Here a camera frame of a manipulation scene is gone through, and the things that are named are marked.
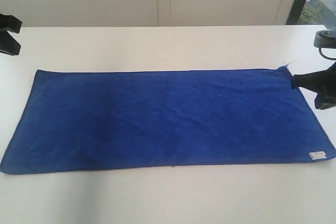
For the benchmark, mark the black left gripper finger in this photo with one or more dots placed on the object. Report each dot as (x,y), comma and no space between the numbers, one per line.
(10,23)
(8,45)

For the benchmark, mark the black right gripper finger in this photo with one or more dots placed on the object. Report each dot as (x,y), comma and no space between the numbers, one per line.
(325,100)
(320,82)

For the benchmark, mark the blue towel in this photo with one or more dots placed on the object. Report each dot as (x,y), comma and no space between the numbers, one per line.
(77,121)

